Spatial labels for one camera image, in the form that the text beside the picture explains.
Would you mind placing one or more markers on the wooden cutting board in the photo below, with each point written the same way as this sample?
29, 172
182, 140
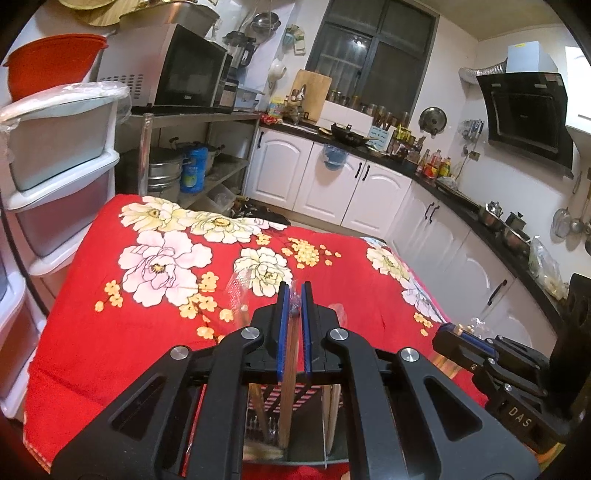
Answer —
314, 92

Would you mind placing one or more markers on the blue plastic container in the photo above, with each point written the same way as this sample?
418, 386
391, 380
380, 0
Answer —
194, 173

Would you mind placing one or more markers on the red floral blanket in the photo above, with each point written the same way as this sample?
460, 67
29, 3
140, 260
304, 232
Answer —
115, 346

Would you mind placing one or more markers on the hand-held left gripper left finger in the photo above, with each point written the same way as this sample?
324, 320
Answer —
282, 332

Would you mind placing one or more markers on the olive plastic utensil holder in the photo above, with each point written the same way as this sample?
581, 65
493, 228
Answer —
304, 434

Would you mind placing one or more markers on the white storage box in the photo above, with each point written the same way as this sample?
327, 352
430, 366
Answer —
346, 113

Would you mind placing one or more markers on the metal steamer pot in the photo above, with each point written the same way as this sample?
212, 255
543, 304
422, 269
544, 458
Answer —
159, 170

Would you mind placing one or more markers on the black wok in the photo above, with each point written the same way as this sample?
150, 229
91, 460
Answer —
348, 136

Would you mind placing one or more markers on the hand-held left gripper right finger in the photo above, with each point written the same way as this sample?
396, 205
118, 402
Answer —
308, 332

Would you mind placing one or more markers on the hanging metal bowl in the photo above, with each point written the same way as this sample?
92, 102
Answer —
266, 23

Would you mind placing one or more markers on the red plastic basin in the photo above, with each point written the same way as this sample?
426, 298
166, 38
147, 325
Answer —
51, 64

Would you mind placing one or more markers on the black range hood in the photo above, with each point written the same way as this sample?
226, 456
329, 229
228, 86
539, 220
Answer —
526, 120

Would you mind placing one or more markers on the metal pot lid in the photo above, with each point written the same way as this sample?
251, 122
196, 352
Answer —
433, 121

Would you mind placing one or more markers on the metal cooking pot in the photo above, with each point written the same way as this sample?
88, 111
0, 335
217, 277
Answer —
491, 216
516, 230

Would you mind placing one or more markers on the blender jug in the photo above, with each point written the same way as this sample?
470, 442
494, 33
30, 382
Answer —
240, 48

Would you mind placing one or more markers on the silver microwave oven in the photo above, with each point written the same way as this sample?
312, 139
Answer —
184, 69

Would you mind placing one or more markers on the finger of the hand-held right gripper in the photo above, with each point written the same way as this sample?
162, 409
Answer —
466, 344
521, 364

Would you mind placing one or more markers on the dark framed window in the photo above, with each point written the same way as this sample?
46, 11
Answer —
369, 50

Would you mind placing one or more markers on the hanging metal strainer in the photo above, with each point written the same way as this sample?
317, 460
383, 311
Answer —
561, 221

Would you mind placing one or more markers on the group of sauce bottles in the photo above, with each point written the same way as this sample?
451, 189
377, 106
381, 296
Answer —
436, 166

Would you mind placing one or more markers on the metal shelf rack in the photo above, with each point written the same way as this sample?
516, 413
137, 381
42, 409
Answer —
184, 117

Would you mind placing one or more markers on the blue plastic bag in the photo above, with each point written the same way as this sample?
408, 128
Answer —
334, 156

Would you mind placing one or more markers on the clear plastic bag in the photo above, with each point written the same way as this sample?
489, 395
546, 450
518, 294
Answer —
547, 272

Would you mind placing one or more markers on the black kitchen countertop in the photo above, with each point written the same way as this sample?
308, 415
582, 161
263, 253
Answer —
461, 196

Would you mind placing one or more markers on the silver exhaust duct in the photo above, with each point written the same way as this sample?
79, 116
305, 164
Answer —
482, 73

